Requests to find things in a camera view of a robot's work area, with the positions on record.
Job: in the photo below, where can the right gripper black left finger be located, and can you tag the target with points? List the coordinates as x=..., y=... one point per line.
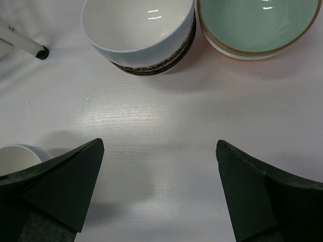
x=49, y=201

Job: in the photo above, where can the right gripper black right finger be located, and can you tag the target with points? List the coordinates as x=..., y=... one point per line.
x=266, y=203

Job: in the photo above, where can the white bowl orange stack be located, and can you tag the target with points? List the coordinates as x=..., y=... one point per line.
x=17, y=157

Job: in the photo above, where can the mint bowl gold rim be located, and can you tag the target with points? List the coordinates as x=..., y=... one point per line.
x=256, y=27

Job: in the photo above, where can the stainless steel dish rack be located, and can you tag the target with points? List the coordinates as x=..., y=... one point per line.
x=11, y=38

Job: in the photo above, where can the white orange bottom bowl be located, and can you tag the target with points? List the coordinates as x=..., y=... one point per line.
x=234, y=55

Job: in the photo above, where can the white bowl brown pattern stack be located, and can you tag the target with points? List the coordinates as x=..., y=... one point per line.
x=141, y=38

